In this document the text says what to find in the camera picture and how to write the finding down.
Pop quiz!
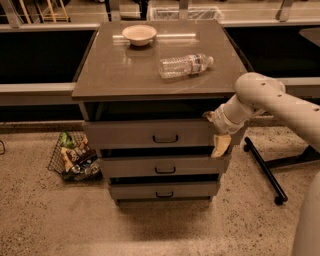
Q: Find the white ceramic bowl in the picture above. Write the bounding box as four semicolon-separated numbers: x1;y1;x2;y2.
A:
122;25;157;46

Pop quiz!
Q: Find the grey top drawer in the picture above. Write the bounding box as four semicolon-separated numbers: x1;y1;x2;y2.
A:
83;118;217;149

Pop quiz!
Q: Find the grey bottom drawer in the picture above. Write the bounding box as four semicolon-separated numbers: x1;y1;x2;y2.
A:
109;182;219;200

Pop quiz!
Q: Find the black wheeled stand base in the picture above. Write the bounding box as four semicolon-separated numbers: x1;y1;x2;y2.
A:
243;137;320;205

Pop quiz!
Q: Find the clear plastic bin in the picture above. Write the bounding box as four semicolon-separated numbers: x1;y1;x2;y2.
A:
147;6;223;21

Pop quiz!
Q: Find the wooden chair frame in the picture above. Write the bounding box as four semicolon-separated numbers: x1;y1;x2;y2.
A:
17;0;71;24

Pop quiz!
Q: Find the black wire basket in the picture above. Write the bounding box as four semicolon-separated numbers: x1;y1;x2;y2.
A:
48;131;102;182

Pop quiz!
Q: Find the grey drawer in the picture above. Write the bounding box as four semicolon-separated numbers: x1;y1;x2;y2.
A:
83;118;217;149
98;154;231;178
109;182;219;200

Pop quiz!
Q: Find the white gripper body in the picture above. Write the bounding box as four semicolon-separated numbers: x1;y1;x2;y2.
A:
212;104;244;135

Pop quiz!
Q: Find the grey drawer cabinet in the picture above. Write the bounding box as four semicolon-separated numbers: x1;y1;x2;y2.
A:
71;19;260;206

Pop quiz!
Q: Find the clear plastic water bottle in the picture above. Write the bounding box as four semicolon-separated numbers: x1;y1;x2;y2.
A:
159;53;214;79

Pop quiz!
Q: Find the grey middle drawer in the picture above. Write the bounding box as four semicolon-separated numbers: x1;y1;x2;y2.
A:
98;154;231;178

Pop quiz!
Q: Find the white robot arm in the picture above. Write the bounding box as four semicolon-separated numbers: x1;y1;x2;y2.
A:
203;72;320;256

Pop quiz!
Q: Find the brown snack bag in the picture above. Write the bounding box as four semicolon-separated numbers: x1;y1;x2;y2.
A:
61;136;95;172

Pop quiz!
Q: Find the green snack bag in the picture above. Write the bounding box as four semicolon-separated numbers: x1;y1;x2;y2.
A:
59;132;75;149

